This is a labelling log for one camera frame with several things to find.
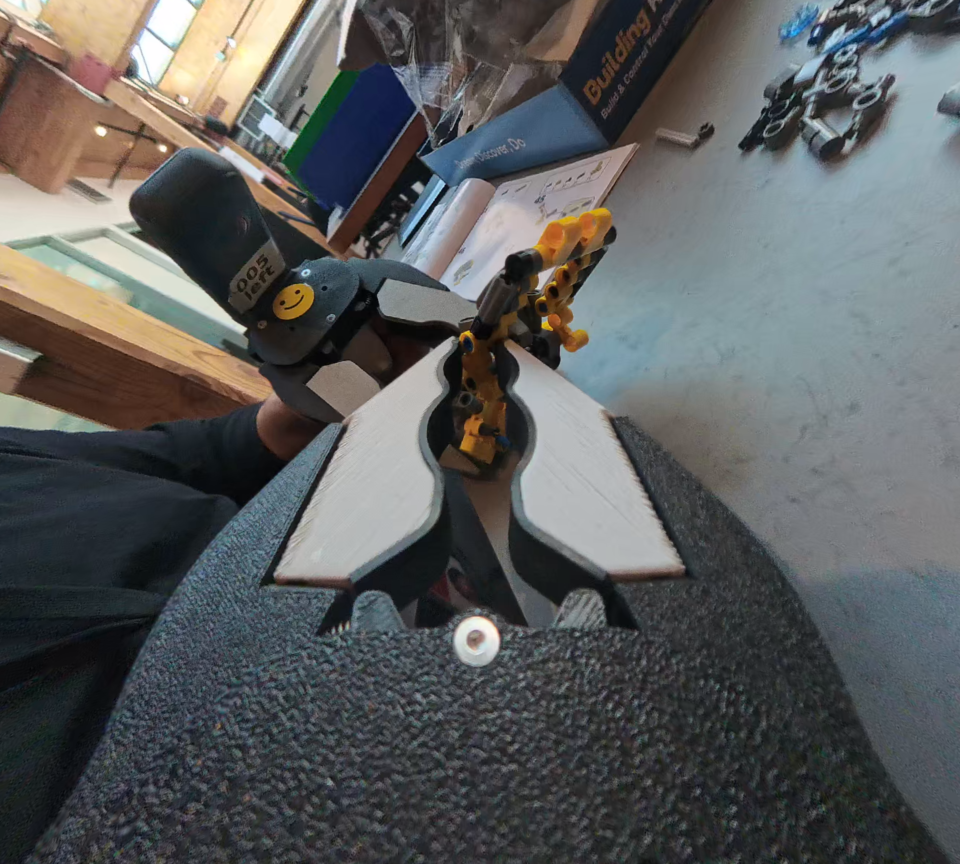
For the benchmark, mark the grey axle rod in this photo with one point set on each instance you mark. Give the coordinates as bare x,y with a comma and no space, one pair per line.
679,135

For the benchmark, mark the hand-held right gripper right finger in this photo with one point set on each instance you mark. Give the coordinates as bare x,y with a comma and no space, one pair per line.
592,489

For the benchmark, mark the blue green partition panel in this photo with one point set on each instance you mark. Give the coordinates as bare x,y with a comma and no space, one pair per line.
352,129

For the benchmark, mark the clear blue round brick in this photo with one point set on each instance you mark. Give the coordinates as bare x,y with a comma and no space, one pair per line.
799,22

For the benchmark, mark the white instruction booklet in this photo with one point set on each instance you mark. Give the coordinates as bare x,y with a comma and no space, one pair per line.
510,211

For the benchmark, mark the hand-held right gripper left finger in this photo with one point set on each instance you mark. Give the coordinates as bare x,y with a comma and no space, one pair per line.
375,489

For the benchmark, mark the yellow brick arm with piston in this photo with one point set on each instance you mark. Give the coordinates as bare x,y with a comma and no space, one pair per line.
480,384

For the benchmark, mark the grey desk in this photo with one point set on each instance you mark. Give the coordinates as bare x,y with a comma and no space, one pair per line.
750,354

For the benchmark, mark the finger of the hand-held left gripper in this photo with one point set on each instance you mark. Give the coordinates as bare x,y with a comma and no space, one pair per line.
427,305
345,388

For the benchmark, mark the person's left hand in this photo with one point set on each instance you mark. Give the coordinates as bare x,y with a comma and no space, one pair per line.
285,429

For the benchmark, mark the clear plastic bags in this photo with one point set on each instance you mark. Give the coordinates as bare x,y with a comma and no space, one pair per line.
450,24

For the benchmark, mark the person's left forearm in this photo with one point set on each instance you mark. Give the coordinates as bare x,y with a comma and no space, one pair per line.
150,474

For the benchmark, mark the blue cardboard kit box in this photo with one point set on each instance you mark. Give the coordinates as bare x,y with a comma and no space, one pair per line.
660,31

